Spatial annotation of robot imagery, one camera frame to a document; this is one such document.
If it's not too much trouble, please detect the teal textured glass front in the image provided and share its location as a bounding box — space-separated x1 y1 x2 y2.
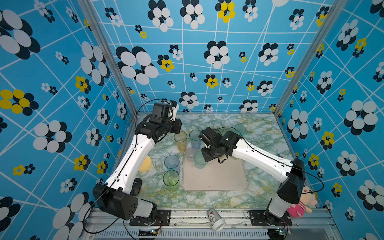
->
194 150 207 169

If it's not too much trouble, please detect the tall yellow glass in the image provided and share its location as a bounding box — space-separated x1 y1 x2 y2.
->
174 132 188 152

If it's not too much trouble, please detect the clear textured glass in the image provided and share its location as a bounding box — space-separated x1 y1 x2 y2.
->
184 148 198 162

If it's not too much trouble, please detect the light blue short glass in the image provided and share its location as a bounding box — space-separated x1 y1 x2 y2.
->
164 155 180 173

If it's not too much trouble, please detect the green clear glass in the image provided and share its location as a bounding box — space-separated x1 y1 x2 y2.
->
163 170 180 191

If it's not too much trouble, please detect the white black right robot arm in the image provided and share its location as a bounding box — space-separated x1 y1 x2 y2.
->
199 127 306 219

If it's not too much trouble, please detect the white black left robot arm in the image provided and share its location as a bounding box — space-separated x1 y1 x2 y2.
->
93 101 182 223

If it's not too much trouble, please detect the pink rectangular tray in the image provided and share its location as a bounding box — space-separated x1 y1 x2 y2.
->
182 153 248 192

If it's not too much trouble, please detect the tall blue glass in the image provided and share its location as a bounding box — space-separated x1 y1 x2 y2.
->
189 130 202 150

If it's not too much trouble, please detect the yellow round sponge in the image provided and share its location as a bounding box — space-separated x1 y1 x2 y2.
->
139 156 152 173

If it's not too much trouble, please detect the black computer mouse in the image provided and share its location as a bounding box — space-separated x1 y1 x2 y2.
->
130 178 142 196

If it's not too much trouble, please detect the green circuit board right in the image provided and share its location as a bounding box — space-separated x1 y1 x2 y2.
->
268 230 286 240

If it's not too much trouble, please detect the green circuit board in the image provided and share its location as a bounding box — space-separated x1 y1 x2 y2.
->
268 230 286 240
138 230 158 237

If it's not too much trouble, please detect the pink plush doll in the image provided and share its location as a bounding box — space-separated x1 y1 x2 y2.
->
287 186 318 218

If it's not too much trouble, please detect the green circuit board left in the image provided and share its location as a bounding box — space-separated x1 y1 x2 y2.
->
138 230 158 237

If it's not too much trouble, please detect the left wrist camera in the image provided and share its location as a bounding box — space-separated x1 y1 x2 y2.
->
169 101 179 122

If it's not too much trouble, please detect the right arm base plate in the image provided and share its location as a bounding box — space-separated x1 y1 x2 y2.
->
247 210 292 227

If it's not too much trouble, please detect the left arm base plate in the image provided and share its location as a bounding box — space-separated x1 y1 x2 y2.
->
129 210 171 227

